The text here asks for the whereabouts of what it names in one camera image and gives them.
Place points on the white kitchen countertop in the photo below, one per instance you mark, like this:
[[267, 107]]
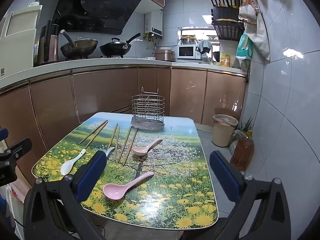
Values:
[[100, 61]]

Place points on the flower print table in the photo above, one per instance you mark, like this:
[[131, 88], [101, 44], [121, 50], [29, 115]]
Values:
[[162, 160]]

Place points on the brown rice cooker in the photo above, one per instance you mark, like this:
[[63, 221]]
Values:
[[163, 55]]

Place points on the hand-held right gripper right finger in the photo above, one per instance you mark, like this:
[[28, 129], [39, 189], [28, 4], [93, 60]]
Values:
[[225, 177]]

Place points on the bronze wok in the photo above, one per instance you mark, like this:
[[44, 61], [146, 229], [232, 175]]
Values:
[[80, 47]]

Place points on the blue grey cloth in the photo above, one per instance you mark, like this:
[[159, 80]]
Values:
[[203, 45]]

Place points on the pink ceramic spoon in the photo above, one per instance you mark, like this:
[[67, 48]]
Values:
[[112, 191], [138, 151]]

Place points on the white microwave oven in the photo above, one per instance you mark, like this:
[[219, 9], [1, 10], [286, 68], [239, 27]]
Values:
[[186, 52]]

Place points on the green onions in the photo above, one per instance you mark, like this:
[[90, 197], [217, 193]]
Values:
[[246, 127]]

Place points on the black range hood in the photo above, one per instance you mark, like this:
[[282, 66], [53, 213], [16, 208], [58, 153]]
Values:
[[100, 5]]

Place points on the beige trash bin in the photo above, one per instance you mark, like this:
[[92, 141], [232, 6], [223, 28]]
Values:
[[222, 135]]

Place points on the cooking oil bottle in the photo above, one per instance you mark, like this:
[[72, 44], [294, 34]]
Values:
[[241, 152]]

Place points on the clear plastic bag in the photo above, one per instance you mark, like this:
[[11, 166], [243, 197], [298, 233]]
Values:
[[235, 140]]

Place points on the black wall rack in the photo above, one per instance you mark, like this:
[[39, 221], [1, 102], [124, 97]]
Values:
[[227, 12]]

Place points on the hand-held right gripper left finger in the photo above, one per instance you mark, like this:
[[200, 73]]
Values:
[[92, 172]]

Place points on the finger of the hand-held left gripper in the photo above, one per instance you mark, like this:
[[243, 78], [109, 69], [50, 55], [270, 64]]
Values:
[[3, 133], [18, 148]]

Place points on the steel pot with glass lid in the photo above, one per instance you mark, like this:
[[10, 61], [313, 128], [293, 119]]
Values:
[[188, 40]]

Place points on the white ceramic spoon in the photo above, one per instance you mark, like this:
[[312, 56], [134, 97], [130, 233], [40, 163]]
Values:
[[67, 167]]

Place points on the black wok with lid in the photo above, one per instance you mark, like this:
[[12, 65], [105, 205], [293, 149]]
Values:
[[115, 48]]

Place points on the yellow packet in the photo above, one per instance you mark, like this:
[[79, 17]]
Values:
[[225, 60]]

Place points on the pink and black thermos jug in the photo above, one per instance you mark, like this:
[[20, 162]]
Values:
[[53, 47]]

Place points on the white plastic bags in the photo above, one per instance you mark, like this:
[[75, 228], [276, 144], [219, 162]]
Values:
[[257, 37]]

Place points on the white water heater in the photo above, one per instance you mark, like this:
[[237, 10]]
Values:
[[155, 22]]

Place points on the green tissue pack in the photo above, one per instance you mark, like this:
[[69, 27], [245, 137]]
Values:
[[243, 47]]

